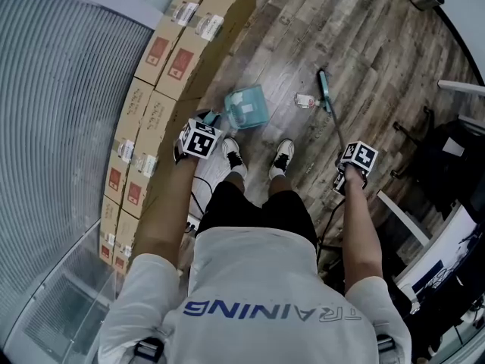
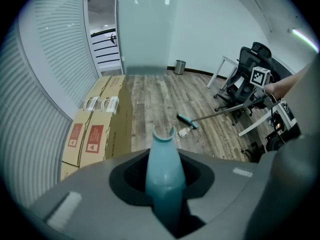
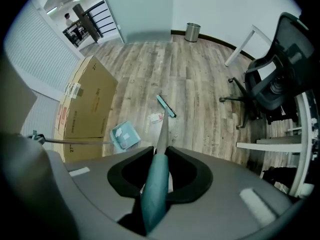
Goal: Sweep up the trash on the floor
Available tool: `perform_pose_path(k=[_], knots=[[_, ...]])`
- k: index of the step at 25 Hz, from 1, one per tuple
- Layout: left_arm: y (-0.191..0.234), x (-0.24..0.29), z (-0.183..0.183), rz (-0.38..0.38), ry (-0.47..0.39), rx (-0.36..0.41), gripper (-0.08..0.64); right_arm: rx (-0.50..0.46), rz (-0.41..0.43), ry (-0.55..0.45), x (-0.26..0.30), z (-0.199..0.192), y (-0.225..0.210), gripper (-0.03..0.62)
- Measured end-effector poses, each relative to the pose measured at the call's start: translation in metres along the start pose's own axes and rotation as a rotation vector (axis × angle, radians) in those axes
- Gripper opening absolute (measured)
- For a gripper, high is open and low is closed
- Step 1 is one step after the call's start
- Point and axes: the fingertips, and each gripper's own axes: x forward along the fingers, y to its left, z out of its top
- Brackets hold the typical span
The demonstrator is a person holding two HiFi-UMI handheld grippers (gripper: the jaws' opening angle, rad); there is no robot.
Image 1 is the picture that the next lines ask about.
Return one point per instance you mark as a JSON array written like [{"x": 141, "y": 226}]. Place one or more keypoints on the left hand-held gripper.
[{"x": 199, "y": 140}]

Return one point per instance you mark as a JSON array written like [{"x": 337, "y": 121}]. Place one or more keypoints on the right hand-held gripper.
[{"x": 358, "y": 157}]

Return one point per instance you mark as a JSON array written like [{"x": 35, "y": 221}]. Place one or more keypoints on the teal dustpan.
[{"x": 254, "y": 116}]

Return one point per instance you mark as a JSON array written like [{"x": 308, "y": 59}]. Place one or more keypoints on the teal broom with metal pole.
[{"x": 324, "y": 89}]

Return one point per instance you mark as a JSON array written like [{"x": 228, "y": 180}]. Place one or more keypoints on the person's left forearm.
[{"x": 166, "y": 211}]

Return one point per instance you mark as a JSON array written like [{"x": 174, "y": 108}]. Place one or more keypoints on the person's right forearm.
[{"x": 360, "y": 233}]

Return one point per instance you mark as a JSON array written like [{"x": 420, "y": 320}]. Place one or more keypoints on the person's left white shoe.
[{"x": 232, "y": 152}]

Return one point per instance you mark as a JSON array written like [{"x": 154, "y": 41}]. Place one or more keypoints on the person's white shoe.
[
  {"x": 232, "y": 152},
  {"x": 283, "y": 154}
]

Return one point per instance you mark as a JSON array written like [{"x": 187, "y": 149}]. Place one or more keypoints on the person's left leg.
[{"x": 234, "y": 182}]

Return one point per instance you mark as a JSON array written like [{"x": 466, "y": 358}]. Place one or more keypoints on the person's leg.
[
  {"x": 281, "y": 186},
  {"x": 234, "y": 182}
]

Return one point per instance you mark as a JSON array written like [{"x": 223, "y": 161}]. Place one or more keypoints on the person's right white shoe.
[{"x": 283, "y": 154}]

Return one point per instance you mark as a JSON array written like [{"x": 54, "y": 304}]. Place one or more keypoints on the person's right leg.
[{"x": 281, "y": 186}]

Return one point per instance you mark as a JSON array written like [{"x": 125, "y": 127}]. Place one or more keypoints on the white power strip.
[{"x": 192, "y": 224}]

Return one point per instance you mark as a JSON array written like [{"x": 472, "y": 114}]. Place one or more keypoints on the black mesh headrest office chair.
[{"x": 447, "y": 173}]

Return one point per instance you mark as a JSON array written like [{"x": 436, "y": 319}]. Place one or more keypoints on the row of cardboard boxes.
[{"x": 166, "y": 51}]

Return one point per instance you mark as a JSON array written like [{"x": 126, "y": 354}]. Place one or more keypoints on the person's black shorts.
[{"x": 265, "y": 211}]

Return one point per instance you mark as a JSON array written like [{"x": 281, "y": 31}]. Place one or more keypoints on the white desk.
[{"x": 447, "y": 237}]

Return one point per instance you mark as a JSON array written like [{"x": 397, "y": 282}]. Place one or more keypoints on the wide white window blind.
[{"x": 57, "y": 108}]

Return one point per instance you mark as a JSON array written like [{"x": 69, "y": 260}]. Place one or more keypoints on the person's white shirt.
[{"x": 257, "y": 279}]

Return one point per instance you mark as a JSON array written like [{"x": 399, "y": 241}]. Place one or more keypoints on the black harness buckle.
[
  {"x": 385, "y": 343},
  {"x": 149, "y": 349}
]

